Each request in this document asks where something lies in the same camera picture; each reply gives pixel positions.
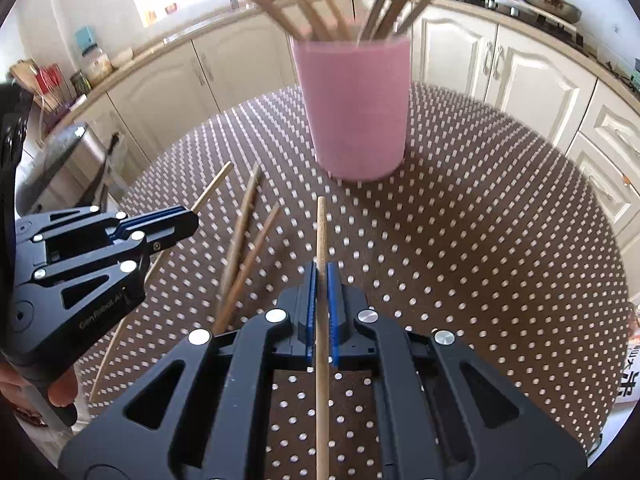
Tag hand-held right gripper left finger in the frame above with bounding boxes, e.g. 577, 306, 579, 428
59, 260, 319, 480

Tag glass jar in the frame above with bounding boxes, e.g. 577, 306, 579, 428
82, 50, 114, 81

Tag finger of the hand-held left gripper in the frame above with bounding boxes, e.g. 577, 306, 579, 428
16, 205, 200, 257
31, 238, 162, 287

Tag stainless steel pedal bin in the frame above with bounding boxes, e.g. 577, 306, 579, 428
14, 122, 109, 212

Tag cream kitchen base cabinets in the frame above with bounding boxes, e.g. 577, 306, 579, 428
15, 0, 640, 261

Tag steel frying pan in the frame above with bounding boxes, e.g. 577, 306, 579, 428
514, 0, 584, 24

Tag pink cup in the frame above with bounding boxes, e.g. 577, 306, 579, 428
290, 27, 414, 182

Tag brown polka-dot tablecloth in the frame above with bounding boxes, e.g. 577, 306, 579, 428
75, 82, 632, 480

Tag person's left hand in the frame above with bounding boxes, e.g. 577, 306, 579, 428
0, 357, 77, 418

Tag wooden chopstick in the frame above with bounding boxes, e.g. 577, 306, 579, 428
212, 203, 281, 336
217, 162, 264, 312
314, 195, 332, 480
88, 161, 235, 404

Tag white printed bag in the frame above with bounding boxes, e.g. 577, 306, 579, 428
617, 344, 640, 404

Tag teal container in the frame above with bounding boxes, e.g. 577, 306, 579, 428
74, 25, 99, 56

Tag black gas stove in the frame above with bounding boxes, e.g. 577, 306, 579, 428
449, 0, 589, 44

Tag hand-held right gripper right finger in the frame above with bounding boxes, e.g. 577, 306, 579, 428
326, 262, 587, 480

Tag bundle of wooden chopsticks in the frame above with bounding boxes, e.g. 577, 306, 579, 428
220, 0, 467, 44

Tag beige kitchen countertop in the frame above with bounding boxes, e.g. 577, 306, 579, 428
30, 0, 640, 111

